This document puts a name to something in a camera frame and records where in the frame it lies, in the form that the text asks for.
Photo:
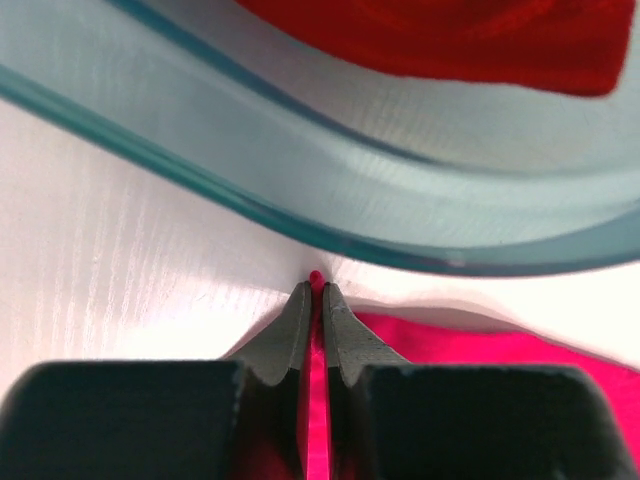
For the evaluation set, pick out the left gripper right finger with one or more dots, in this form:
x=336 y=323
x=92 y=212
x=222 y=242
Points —
x=395 y=419

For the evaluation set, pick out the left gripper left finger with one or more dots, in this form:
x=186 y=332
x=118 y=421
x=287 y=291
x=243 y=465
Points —
x=234 y=418

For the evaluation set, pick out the magenta t-shirt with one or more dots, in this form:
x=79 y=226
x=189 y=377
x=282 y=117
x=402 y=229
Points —
x=436 y=345

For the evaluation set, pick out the grey plastic basket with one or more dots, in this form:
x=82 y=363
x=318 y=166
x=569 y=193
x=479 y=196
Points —
x=423 y=175

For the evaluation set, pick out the red t-shirt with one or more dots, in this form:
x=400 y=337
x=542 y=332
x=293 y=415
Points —
x=569 y=47

